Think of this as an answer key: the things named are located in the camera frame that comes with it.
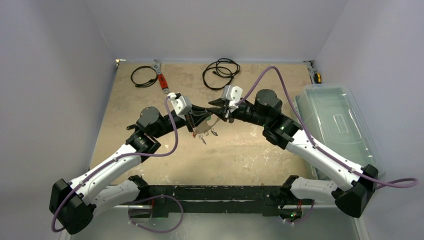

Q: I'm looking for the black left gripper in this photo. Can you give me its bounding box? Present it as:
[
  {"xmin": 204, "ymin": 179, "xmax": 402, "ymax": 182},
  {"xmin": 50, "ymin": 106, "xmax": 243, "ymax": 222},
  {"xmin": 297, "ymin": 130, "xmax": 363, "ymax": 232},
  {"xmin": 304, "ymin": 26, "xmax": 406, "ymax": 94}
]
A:
[{"xmin": 152, "ymin": 103, "xmax": 212, "ymax": 139}]

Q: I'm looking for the metal key organizer ring plate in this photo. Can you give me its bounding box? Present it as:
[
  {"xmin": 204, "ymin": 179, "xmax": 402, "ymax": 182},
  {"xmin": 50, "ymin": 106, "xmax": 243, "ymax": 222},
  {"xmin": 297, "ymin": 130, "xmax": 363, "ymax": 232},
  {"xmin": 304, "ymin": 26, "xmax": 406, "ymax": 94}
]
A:
[{"xmin": 194, "ymin": 117, "xmax": 220, "ymax": 145}]

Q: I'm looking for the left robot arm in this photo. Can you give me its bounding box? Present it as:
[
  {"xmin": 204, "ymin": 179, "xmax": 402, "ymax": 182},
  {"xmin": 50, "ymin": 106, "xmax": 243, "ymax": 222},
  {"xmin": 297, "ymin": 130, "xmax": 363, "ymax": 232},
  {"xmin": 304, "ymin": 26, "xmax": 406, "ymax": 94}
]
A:
[{"xmin": 49, "ymin": 103, "xmax": 211, "ymax": 235}]

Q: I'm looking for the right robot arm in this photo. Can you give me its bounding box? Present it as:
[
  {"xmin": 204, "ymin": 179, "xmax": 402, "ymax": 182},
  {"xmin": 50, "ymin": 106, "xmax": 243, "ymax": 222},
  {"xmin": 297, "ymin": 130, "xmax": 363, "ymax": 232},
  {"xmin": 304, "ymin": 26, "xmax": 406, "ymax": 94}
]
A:
[{"xmin": 208, "ymin": 87, "xmax": 379, "ymax": 218}]

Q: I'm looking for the yellow black clamp tool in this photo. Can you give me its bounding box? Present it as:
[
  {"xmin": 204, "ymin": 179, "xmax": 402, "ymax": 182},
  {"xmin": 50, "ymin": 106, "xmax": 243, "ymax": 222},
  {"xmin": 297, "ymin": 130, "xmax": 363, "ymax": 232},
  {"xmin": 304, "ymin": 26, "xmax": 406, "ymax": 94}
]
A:
[{"xmin": 303, "ymin": 60, "xmax": 322, "ymax": 84}]

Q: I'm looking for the clear plastic storage bin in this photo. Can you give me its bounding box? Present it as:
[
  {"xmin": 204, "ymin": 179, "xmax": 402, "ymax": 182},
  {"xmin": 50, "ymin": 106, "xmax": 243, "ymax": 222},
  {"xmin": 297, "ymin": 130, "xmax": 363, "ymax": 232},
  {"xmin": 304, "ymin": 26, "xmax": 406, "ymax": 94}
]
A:
[{"xmin": 293, "ymin": 84, "xmax": 386, "ymax": 178}]

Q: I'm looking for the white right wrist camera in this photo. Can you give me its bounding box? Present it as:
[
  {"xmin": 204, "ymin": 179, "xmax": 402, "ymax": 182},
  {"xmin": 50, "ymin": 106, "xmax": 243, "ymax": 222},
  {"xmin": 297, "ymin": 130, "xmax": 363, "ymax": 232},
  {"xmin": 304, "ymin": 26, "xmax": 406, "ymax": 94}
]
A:
[{"xmin": 221, "ymin": 85, "xmax": 243, "ymax": 113}]

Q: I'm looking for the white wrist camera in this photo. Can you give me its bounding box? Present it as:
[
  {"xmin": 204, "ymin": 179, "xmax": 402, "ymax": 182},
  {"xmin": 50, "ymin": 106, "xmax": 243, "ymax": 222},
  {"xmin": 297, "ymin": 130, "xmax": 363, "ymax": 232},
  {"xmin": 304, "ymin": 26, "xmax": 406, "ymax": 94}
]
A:
[
  {"xmin": 167, "ymin": 92, "xmax": 193, "ymax": 118},
  {"xmin": 221, "ymin": 85, "xmax": 243, "ymax": 113}
]

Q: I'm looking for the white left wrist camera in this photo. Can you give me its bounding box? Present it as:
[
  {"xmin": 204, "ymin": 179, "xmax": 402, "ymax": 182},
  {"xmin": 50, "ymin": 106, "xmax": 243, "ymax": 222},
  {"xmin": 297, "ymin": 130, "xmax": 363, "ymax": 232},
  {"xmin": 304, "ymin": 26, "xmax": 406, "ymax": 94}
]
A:
[{"xmin": 167, "ymin": 92, "xmax": 193, "ymax": 118}]

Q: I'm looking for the black coiled cable right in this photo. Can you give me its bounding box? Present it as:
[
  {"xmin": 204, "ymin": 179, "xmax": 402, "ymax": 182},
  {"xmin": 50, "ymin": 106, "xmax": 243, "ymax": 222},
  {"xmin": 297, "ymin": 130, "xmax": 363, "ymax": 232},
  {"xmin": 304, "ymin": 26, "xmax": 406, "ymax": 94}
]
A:
[{"xmin": 202, "ymin": 57, "xmax": 241, "ymax": 91}]

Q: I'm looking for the black coiled cable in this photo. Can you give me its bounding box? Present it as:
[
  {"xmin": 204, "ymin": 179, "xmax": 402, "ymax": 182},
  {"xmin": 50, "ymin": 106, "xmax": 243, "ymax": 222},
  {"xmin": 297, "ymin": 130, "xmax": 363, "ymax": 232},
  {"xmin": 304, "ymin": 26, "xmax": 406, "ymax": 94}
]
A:
[
  {"xmin": 202, "ymin": 57, "xmax": 241, "ymax": 91},
  {"xmin": 130, "ymin": 65, "xmax": 159, "ymax": 89}
]

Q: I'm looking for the black coiled cable left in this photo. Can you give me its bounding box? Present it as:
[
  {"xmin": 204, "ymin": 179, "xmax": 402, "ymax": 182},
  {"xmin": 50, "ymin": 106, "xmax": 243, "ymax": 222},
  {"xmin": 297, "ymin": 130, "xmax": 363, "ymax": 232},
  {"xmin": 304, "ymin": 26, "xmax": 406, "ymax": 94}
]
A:
[{"xmin": 130, "ymin": 65, "xmax": 159, "ymax": 89}]

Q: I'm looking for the red handled adjustable wrench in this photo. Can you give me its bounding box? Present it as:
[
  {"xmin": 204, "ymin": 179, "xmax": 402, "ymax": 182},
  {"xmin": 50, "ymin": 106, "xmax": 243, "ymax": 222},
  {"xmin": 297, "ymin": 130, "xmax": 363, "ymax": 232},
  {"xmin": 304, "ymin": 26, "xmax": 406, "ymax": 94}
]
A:
[{"xmin": 151, "ymin": 59, "xmax": 170, "ymax": 94}]

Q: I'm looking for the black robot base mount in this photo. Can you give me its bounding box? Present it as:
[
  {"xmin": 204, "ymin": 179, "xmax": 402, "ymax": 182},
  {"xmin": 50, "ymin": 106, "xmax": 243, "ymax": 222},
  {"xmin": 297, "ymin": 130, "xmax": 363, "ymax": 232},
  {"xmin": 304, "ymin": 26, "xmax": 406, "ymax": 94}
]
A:
[{"xmin": 129, "ymin": 175, "xmax": 312, "ymax": 222}]

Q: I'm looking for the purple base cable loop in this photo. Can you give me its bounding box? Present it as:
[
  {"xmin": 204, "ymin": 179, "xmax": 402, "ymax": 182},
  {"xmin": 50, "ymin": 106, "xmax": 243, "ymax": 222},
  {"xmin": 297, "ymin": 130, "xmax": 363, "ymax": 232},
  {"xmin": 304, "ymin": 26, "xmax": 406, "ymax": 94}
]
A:
[{"xmin": 127, "ymin": 194, "xmax": 185, "ymax": 234}]

